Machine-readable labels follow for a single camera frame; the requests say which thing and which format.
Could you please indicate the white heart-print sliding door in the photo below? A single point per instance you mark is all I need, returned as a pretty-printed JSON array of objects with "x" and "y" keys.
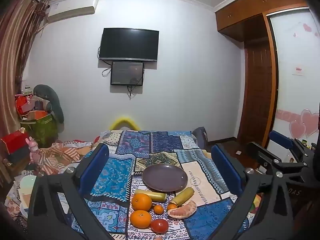
[{"x": 292, "y": 55}]

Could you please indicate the grey blue bag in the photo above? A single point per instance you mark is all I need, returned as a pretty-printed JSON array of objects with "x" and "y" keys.
[{"x": 200, "y": 137}]

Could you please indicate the orange striped cloth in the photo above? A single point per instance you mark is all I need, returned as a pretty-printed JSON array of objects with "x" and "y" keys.
[{"x": 60, "y": 155}]

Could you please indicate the white door sticker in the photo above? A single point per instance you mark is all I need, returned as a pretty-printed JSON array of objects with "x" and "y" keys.
[{"x": 298, "y": 70}]

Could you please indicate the orange box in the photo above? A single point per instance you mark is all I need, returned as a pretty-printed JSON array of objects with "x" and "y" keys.
[{"x": 37, "y": 115}]

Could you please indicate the dark purple plate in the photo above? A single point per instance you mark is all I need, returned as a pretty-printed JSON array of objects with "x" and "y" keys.
[{"x": 163, "y": 177}]

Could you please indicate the pink plush toy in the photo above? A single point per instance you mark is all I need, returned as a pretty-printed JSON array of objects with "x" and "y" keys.
[{"x": 33, "y": 152}]

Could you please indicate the blue patchwork tablecloth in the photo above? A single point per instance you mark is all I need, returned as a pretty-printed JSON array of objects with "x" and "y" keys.
[{"x": 200, "y": 180}]

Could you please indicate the red gift bag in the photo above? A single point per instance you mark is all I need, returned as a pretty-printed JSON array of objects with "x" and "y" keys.
[{"x": 23, "y": 103}]

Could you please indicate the white air conditioner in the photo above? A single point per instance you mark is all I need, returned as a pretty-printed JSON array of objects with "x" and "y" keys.
[{"x": 70, "y": 10}]

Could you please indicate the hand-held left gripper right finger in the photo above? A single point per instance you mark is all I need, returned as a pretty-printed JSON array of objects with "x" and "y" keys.
[{"x": 225, "y": 171}]

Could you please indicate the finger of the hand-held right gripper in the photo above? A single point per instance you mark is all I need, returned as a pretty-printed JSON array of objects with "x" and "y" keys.
[
  {"x": 262, "y": 153},
  {"x": 281, "y": 138}
]

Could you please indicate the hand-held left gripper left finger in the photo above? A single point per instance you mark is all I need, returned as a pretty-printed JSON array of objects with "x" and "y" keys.
[{"x": 96, "y": 166}]

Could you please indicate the black wall television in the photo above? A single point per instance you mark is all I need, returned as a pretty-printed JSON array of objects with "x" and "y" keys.
[{"x": 128, "y": 43}]

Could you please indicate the wooden overhead cabinet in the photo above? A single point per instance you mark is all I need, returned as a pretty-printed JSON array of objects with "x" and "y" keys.
[{"x": 245, "y": 12}]

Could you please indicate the yellow fuzzy cushion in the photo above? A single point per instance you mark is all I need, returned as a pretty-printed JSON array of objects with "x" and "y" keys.
[{"x": 124, "y": 120}]

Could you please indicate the peeled pomelo segment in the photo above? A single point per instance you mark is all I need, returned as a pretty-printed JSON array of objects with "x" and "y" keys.
[{"x": 182, "y": 211}]

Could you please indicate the floral white cloth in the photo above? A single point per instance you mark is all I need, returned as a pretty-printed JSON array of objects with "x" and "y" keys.
[{"x": 13, "y": 205}]

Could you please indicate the large orange with sticker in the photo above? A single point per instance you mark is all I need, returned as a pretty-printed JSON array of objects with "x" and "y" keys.
[{"x": 141, "y": 202}]

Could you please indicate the small mandarin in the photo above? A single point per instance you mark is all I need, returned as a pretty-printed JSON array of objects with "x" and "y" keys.
[
  {"x": 158, "y": 209},
  {"x": 172, "y": 207}
]

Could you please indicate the grey plush toy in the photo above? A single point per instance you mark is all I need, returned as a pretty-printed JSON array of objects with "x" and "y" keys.
[{"x": 56, "y": 105}]

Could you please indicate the pale green plate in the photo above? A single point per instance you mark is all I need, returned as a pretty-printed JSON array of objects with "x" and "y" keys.
[{"x": 28, "y": 186}]

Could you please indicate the small black wall monitor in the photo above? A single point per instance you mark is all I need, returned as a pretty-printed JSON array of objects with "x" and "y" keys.
[{"x": 127, "y": 72}]

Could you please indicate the striped brown curtain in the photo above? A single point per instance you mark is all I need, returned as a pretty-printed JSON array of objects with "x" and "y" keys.
[{"x": 15, "y": 55}]

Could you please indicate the red box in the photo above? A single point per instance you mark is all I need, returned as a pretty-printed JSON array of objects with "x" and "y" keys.
[{"x": 13, "y": 140}]

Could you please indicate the red tomato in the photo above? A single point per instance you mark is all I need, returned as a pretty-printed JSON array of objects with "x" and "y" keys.
[{"x": 159, "y": 226}]

